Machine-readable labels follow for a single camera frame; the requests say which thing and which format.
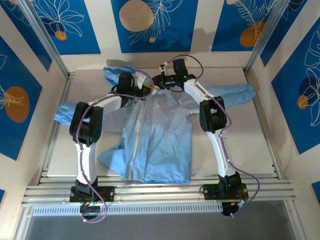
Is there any light blue zip jacket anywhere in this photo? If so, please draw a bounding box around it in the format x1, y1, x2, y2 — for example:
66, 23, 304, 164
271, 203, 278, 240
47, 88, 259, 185
54, 64, 256, 185

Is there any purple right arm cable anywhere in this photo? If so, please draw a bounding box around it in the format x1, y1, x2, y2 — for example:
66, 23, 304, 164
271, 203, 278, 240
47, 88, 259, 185
166, 54, 262, 218

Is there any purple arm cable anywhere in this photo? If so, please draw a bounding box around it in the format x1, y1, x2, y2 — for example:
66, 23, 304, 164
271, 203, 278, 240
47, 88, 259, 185
74, 70, 154, 224
166, 54, 262, 218

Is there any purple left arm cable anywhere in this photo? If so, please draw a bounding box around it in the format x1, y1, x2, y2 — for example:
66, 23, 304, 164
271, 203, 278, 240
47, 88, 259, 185
74, 70, 154, 224

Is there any aluminium side rail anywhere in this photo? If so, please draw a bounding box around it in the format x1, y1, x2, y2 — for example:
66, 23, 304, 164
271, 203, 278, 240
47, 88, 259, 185
243, 68, 282, 179
37, 71, 76, 179

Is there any aluminium corner post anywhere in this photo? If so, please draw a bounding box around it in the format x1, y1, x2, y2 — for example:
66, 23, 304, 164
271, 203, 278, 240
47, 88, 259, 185
244, 0, 291, 76
17, 0, 72, 78

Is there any aluminium rail beam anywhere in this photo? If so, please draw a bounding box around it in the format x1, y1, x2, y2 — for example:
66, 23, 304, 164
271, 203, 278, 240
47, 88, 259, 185
22, 174, 298, 206

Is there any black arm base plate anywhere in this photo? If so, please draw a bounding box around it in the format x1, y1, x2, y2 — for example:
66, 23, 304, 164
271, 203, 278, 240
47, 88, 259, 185
202, 183, 249, 201
69, 186, 116, 203

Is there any slotted white cable duct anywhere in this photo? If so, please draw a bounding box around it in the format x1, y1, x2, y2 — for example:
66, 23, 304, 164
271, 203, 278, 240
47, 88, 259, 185
32, 201, 223, 217

